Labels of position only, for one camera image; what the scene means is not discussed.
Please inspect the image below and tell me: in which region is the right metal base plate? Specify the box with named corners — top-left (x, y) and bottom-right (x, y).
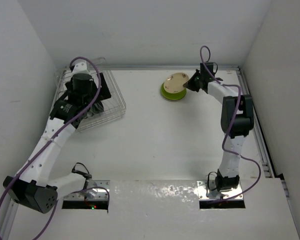
top-left (197, 180), bottom-right (244, 201)

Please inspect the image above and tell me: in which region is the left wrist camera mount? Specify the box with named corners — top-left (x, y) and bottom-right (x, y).
top-left (71, 61), bottom-right (90, 75)

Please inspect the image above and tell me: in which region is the wire dish rack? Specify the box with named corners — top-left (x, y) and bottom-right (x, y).
top-left (53, 67), bottom-right (126, 132)

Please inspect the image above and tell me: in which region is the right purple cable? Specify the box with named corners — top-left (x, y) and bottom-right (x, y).
top-left (199, 45), bottom-right (262, 201)

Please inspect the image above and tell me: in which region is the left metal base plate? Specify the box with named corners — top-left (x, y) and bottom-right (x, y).
top-left (63, 180), bottom-right (111, 202)

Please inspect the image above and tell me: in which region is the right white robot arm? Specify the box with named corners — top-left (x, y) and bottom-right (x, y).
top-left (183, 62), bottom-right (254, 192)

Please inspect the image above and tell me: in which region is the lime green plate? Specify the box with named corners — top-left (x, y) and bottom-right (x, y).
top-left (160, 84), bottom-right (187, 101)

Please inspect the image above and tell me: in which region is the dark green plate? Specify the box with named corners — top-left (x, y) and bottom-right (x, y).
top-left (90, 101), bottom-right (105, 115)

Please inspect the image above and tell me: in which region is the metal base plate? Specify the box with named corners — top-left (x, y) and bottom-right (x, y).
top-left (63, 180), bottom-right (111, 202)
top-left (197, 180), bottom-right (244, 201)

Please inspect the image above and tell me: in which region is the purple cable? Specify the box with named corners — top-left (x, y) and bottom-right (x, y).
top-left (199, 45), bottom-right (262, 201)
top-left (0, 56), bottom-right (111, 240)

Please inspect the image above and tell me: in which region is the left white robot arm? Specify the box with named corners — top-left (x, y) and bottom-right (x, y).
top-left (3, 73), bottom-right (98, 214)

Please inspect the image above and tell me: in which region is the cream patterned plate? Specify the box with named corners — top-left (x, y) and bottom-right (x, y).
top-left (163, 72), bottom-right (190, 94)

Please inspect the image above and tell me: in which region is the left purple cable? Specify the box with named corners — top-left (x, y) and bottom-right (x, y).
top-left (0, 56), bottom-right (111, 240)

